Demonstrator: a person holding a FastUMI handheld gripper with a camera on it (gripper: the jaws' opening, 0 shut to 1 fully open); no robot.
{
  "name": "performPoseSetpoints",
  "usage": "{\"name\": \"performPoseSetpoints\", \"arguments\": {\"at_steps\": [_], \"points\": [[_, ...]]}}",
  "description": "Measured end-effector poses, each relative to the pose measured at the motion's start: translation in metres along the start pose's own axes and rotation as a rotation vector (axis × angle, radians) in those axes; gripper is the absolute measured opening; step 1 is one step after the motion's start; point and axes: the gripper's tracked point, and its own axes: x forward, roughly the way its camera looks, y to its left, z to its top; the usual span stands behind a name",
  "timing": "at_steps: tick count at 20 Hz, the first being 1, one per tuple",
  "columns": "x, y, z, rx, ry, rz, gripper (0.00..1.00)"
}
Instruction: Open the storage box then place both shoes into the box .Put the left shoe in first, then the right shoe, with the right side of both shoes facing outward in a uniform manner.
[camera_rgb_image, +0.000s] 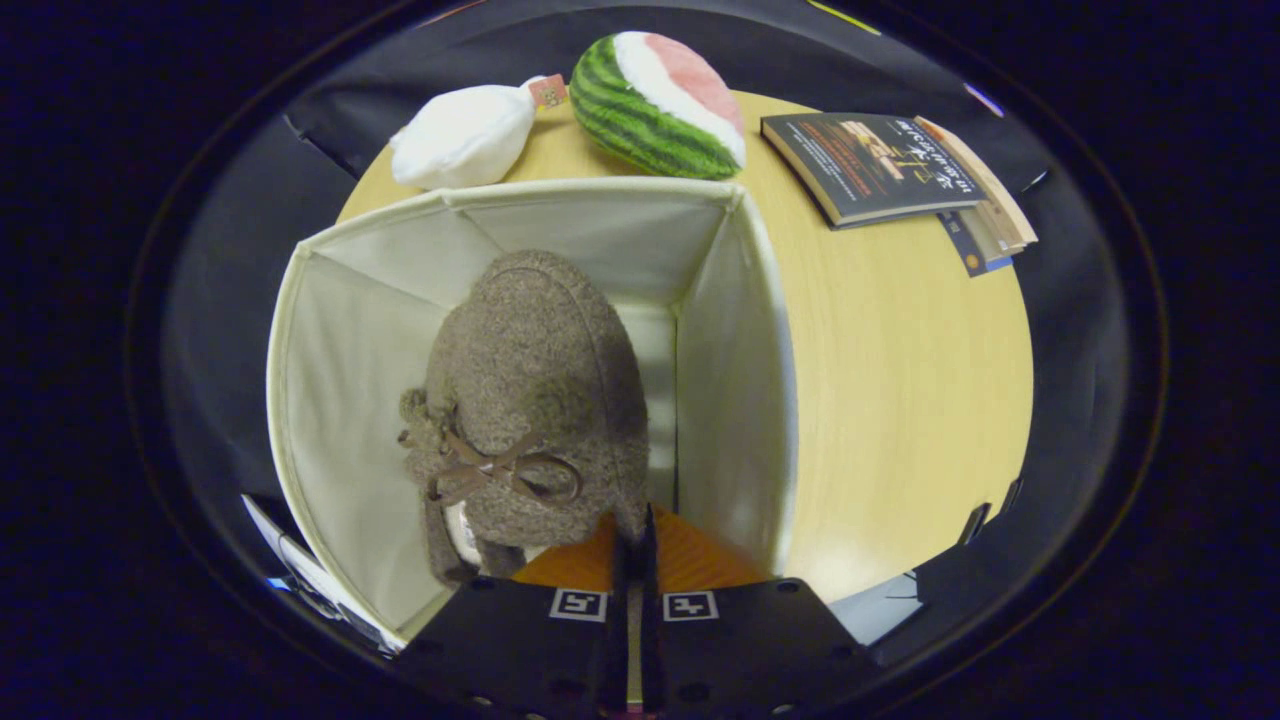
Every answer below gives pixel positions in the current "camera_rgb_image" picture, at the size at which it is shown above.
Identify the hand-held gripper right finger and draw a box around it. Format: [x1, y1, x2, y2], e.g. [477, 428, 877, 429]
[640, 503, 886, 720]

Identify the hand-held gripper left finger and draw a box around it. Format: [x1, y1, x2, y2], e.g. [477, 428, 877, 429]
[395, 510, 631, 720]

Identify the brown fuzzy shoe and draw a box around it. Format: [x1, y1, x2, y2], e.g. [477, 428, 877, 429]
[398, 250, 651, 586]

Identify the fabric storage box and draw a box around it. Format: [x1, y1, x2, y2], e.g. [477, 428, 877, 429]
[266, 178, 801, 641]

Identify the white flat device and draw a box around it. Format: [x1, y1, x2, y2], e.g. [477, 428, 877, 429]
[242, 493, 406, 656]

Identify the black cover book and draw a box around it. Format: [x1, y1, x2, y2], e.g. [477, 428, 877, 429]
[760, 112, 989, 231]

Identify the white plush toy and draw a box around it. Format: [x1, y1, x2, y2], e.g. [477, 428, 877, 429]
[388, 75, 569, 191]

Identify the watermelon slice plush toy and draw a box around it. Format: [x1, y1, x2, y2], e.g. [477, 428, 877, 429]
[570, 30, 747, 181]

